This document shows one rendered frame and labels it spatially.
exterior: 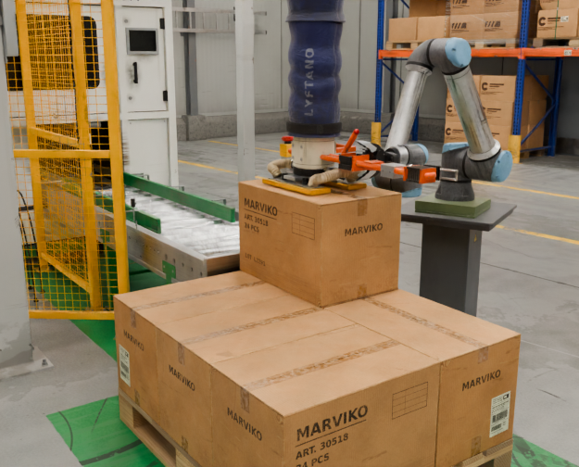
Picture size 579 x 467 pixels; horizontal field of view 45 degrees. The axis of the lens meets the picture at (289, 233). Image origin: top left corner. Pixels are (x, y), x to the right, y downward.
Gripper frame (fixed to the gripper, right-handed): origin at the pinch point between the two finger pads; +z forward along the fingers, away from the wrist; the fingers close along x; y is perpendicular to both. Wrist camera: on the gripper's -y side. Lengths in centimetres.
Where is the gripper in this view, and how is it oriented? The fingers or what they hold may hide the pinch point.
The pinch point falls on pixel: (358, 161)
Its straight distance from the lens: 271.1
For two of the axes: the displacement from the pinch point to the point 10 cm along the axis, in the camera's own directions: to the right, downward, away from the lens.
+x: 0.0, -9.7, -2.4
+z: -8.1, 1.4, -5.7
